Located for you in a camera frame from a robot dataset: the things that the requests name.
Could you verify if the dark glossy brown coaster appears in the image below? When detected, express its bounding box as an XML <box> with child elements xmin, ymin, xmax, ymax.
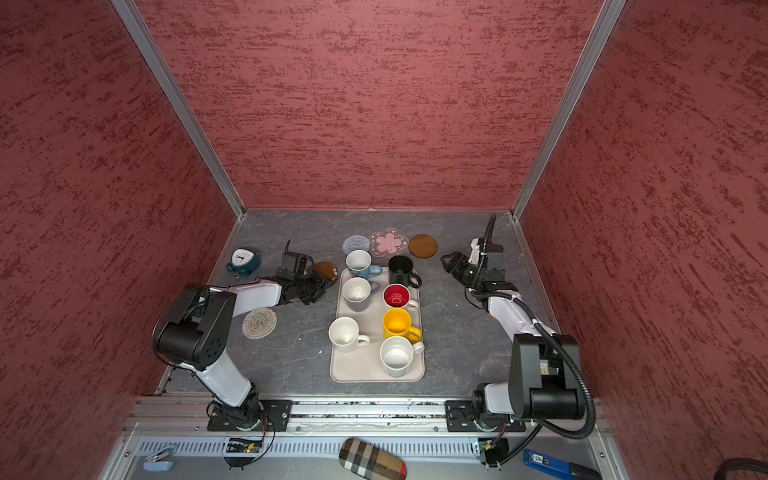
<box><xmin>314</xmin><ymin>261</ymin><xmax>339</xmax><ymax>284</ymax></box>

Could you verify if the brown wooden coaster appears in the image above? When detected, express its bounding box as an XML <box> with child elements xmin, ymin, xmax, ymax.
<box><xmin>408</xmin><ymin>234</ymin><xmax>439</xmax><ymax>259</ymax></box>

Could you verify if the grey round coaster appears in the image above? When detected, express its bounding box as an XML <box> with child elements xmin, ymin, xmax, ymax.
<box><xmin>342</xmin><ymin>235</ymin><xmax>371</xmax><ymax>255</ymax></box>

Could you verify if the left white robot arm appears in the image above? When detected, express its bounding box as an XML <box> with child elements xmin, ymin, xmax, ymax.
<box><xmin>152</xmin><ymin>272</ymin><xmax>333</xmax><ymax>431</ymax></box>

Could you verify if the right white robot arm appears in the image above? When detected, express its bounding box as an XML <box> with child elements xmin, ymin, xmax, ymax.
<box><xmin>441</xmin><ymin>252</ymin><xmax>596</xmax><ymax>439</ymax></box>

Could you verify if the lavender mug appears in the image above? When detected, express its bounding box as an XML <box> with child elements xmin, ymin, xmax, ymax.
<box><xmin>341</xmin><ymin>277</ymin><xmax>380</xmax><ymax>312</ymax></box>

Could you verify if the blue floral mug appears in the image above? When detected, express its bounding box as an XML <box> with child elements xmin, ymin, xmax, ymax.
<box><xmin>346</xmin><ymin>250</ymin><xmax>383</xmax><ymax>279</ymax></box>

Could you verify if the black mug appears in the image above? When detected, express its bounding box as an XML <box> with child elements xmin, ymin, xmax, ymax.
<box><xmin>388</xmin><ymin>255</ymin><xmax>422</xmax><ymax>289</ymax></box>

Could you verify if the white mug left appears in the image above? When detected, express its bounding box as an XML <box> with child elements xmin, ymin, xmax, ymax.
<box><xmin>328</xmin><ymin>317</ymin><xmax>371</xmax><ymax>353</ymax></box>

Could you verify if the white mug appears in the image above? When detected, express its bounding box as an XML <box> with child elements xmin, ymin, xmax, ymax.
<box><xmin>379</xmin><ymin>336</ymin><xmax>425</xmax><ymax>378</ymax></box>
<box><xmin>328</xmin><ymin>317</ymin><xmax>371</xmax><ymax>353</ymax></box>

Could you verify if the white patterned round coaster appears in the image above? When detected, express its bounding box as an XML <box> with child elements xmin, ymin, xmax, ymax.
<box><xmin>241</xmin><ymin>308</ymin><xmax>278</xmax><ymax>340</ymax></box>

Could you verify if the red interior mug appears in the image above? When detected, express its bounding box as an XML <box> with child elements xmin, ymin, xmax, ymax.
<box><xmin>383</xmin><ymin>284</ymin><xmax>420</xmax><ymax>310</ymax></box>

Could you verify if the pink flower coaster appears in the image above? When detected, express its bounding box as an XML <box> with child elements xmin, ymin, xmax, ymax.
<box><xmin>369</xmin><ymin>227</ymin><xmax>409</xmax><ymax>258</ymax></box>

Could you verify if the yellow mug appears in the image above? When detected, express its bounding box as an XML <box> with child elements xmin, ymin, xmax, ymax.
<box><xmin>382</xmin><ymin>308</ymin><xmax>423</xmax><ymax>343</ymax></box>

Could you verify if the beige serving tray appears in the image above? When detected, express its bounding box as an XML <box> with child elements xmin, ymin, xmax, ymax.
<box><xmin>330</xmin><ymin>267</ymin><xmax>426</xmax><ymax>384</ymax></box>

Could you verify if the white mug front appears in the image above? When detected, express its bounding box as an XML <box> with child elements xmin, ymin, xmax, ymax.
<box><xmin>379</xmin><ymin>336</ymin><xmax>425</xmax><ymax>378</ymax></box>

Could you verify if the plaid glasses case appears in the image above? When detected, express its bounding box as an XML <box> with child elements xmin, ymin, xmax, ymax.
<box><xmin>338</xmin><ymin>438</ymin><xmax>407</xmax><ymax>480</ymax></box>

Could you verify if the blue tool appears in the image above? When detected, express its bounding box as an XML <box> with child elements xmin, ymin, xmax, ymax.
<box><xmin>523</xmin><ymin>449</ymin><xmax>602</xmax><ymax>480</ymax></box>

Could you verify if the small stapler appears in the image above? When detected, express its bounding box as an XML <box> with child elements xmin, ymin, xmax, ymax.
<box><xmin>142</xmin><ymin>446</ymin><xmax>175</xmax><ymax>473</ymax></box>

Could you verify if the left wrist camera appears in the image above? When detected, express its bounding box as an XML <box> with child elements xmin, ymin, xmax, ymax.
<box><xmin>277</xmin><ymin>240</ymin><xmax>314</xmax><ymax>282</ymax></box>

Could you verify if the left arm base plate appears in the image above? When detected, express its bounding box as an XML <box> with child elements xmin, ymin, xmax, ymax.
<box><xmin>206</xmin><ymin>399</ymin><xmax>294</xmax><ymax>434</ymax></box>

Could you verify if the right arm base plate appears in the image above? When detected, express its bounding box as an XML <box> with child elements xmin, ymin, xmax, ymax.
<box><xmin>445</xmin><ymin>400</ymin><xmax>526</xmax><ymax>434</ymax></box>

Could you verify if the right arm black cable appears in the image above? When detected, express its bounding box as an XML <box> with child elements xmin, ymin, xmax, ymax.
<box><xmin>467</xmin><ymin>213</ymin><xmax>597</xmax><ymax>469</ymax></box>

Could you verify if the aluminium rail frame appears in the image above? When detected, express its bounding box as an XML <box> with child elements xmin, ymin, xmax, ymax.
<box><xmin>98</xmin><ymin>392</ymin><xmax>631</xmax><ymax>480</ymax></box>

